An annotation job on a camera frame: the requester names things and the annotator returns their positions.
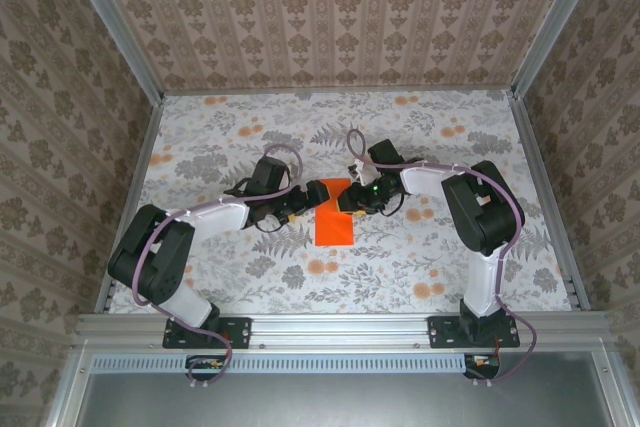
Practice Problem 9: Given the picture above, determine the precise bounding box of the aluminium corner post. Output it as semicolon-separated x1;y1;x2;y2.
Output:
509;0;610;101
58;0;166;103

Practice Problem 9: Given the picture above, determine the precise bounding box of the right aluminium corner post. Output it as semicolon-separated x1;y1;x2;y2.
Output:
509;0;610;101

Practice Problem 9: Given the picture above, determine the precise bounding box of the aluminium back edge strip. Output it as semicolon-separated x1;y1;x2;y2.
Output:
160;84;516;97

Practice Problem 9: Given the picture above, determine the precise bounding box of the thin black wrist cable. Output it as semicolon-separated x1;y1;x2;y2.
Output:
378;190;407;218
248;214;294;234

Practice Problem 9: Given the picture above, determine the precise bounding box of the left black cable port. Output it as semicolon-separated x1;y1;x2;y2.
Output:
185;354;227;383

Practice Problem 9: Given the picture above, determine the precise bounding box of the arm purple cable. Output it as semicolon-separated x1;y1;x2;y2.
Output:
346;128;539;388
132;143;305;391

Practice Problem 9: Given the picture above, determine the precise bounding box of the floral patterned table cover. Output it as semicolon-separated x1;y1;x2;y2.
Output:
107;89;576;316

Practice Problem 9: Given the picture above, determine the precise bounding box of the black cable port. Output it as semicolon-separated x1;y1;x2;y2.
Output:
185;354;227;383
463;352;502;381

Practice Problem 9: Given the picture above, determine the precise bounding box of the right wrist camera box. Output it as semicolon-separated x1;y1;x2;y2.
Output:
367;139;404;173

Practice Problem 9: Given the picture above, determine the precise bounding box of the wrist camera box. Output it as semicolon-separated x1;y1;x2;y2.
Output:
367;139;404;173
251;156;291;191

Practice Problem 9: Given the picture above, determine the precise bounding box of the left aluminium side rail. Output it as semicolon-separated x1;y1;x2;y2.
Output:
92;94;166;316

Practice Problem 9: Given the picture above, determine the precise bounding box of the right aluminium side rail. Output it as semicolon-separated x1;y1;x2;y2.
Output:
507;89;594;313

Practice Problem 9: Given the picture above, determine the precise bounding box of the grey metal panel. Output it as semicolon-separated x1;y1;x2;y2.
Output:
82;371;609;427

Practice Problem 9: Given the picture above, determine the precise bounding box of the right black cable port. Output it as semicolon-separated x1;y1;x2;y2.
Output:
463;352;502;381

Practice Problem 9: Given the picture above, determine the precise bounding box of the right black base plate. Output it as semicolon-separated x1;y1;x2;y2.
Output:
428;315;521;350

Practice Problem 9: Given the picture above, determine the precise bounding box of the right thin black wrist cable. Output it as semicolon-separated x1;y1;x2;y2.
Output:
378;190;407;218

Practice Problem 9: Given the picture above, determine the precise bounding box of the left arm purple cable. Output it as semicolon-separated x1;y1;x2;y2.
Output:
132;143;305;391

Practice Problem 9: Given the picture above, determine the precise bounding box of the aluminium side rail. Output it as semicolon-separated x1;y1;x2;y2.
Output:
92;94;166;316
507;89;594;313

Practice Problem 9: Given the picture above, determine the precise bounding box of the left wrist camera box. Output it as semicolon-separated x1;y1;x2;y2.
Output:
251;156;291;191

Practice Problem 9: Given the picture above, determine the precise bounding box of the aluminium front rail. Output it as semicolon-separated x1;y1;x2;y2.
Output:
74;310;615;351

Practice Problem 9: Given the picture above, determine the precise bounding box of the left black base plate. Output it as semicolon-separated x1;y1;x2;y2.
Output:
162;315;252;350

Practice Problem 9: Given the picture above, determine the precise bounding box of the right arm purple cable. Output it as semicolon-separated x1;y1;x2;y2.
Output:
346;128;539;388

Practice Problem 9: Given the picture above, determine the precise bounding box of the left thin black wrist cable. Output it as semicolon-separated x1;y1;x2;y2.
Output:
248;214;294;234

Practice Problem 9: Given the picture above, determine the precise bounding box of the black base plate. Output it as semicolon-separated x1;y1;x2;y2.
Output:
428;315;521;350
162;315;252;350

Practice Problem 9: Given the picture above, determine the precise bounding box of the slotted grey cable duct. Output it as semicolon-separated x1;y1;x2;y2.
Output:
92;354;466;376

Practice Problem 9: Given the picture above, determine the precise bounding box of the left aluminium corner post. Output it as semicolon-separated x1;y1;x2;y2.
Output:
58;0;166;103

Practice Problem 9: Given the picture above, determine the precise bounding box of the orange paper sheet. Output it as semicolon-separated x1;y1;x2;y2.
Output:
313;177;355;247

